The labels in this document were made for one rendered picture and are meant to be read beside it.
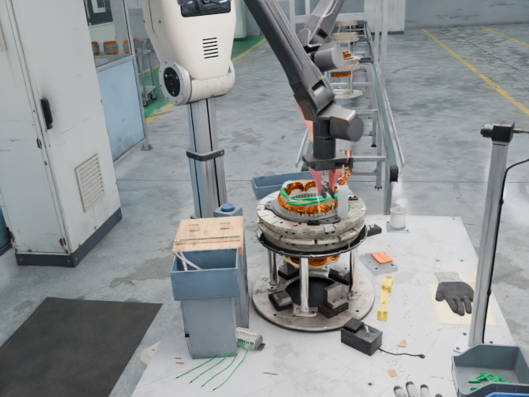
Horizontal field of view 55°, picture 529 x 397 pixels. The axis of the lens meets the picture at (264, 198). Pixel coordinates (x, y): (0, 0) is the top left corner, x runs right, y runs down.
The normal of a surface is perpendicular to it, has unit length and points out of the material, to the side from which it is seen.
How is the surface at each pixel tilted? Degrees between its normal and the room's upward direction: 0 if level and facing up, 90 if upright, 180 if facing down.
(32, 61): 90
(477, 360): 88
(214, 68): 90
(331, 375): 0
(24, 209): 90
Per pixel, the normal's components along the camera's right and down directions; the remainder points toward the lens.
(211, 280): 0.03, 0.39
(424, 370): -0.06, -0.92
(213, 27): 0.69, 0.25
